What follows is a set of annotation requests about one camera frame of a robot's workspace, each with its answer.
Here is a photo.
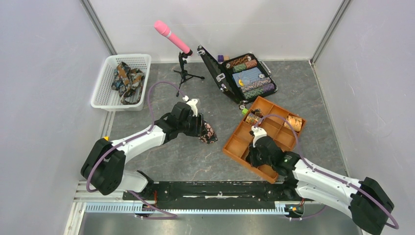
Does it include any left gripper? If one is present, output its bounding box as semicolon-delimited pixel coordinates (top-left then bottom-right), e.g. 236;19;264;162
178;112;208;138

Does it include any black floral tie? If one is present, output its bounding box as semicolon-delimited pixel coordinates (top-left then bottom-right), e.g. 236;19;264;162
199;121;218;144

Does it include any orange compartment tray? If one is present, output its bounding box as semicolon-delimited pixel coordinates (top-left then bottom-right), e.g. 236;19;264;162
223;96;307;183

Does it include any white plastic basket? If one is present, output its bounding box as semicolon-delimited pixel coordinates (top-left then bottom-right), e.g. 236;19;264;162
91;53;152;112

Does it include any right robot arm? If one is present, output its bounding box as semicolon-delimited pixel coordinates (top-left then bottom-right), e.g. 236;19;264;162
246;136;394;235

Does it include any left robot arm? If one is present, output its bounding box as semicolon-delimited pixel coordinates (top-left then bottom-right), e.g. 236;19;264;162
81;99;205;200

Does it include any rolled dark patterned tie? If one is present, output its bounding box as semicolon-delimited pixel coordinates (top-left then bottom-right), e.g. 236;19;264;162
244;109;263;126

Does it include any rolled tan patterned tie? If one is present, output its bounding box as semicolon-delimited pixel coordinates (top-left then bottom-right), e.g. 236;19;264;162
283;115;303;133

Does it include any black tripod stand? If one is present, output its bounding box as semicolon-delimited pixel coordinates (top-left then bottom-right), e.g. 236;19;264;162
173;50;205;89

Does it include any loose poker chip stack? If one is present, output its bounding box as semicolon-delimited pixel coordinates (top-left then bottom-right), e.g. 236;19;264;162
239;101;247;110

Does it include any dark blue patterned tie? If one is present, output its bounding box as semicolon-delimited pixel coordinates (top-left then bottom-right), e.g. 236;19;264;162
111;62;145;105

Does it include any black poker chip case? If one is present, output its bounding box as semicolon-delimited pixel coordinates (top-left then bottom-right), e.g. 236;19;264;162
197;45;278;105

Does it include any pink microphone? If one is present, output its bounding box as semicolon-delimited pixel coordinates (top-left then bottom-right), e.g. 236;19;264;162
154;20;193;56

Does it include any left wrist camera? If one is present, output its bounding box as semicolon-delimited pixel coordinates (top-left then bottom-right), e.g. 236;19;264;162
182;95;200;117

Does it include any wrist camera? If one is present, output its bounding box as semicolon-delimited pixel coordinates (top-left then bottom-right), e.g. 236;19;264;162
182;95;200;117
250;126;268;147

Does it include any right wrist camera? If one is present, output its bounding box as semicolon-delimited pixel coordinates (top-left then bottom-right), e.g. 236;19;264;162
250;126;268;147

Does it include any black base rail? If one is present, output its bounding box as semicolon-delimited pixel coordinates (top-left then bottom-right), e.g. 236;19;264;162
138;181;302;210

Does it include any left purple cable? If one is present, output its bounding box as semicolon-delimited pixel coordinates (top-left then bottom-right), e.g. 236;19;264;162
85;81;187;220

